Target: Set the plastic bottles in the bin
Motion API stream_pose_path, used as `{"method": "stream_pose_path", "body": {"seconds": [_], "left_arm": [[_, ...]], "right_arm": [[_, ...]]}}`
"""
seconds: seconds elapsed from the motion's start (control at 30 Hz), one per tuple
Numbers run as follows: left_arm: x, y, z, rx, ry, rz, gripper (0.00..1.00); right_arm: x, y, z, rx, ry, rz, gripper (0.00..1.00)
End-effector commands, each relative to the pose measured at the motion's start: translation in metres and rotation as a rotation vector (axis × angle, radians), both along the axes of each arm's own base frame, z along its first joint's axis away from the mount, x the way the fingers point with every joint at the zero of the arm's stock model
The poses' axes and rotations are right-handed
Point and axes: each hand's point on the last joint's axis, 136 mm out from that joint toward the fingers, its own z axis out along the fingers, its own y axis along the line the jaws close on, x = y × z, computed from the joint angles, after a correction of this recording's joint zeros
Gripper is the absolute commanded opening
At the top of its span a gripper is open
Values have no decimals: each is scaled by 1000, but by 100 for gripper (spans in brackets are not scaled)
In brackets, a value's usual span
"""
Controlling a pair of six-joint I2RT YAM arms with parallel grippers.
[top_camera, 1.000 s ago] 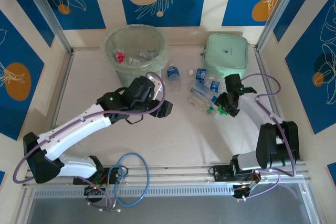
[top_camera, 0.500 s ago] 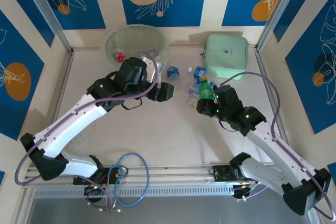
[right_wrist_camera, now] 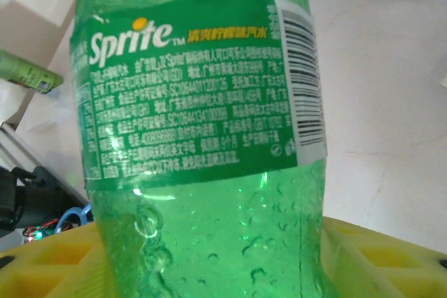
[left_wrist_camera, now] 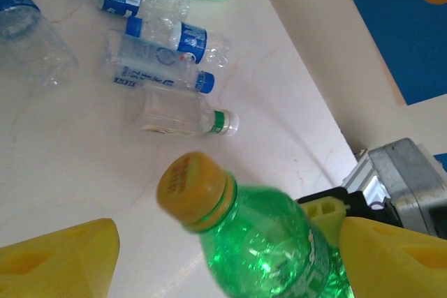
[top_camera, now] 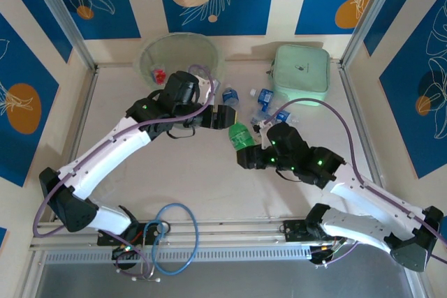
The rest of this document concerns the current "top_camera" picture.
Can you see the green bottle yellow cap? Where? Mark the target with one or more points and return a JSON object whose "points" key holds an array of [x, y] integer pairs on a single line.
{"points": [[241, 137]]}

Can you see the clear bottle red label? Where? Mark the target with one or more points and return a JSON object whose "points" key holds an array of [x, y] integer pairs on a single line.
{"points": [[159, 75]]}

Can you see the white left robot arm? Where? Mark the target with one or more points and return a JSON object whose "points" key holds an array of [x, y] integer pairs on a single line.
{"points": [[104, 151]]}

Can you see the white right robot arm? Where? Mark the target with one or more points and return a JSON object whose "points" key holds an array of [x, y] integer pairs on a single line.
{"points": [[366, 193]]}

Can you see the translucent green mesh bin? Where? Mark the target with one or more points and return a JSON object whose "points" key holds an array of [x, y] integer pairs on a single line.
{"points": [[174, 53]]}

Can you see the clear bottle dark blue label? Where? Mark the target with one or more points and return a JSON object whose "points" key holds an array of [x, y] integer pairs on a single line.
{"points": [[230, 96]]}

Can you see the blue-label bottle blue cap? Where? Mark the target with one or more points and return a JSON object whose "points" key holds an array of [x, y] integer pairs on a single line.
{"points": [[284, 115]]}

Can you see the clear bottle white cap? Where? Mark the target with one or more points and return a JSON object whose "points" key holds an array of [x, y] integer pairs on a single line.
{"points": [[265, 97]]}

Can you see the mint green zip pouch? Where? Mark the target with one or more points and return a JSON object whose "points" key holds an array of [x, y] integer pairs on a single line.
{"points": [[300, 74]]}

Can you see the grey metal sheet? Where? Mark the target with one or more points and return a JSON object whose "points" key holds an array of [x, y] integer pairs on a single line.
{"points": [[244, 284]]}

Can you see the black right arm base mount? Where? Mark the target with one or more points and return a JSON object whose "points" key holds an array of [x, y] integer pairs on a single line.
{"points": [[293, 231]]}

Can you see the long aluminium extrusion rail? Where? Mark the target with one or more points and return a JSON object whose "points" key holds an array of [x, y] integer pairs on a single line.
{"points": [[227, 233]]}

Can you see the aluminium table edge rail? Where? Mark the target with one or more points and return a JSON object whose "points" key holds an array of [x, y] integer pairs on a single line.
{"points": [[355, 102], [84, 102]]}

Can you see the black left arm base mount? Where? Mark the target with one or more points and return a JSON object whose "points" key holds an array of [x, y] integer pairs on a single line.
{"points": [[104, 242]]}

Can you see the aluminium frame post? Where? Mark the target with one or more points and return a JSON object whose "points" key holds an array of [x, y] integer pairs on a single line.
{"points": [[58, 8], [380, 5]]}

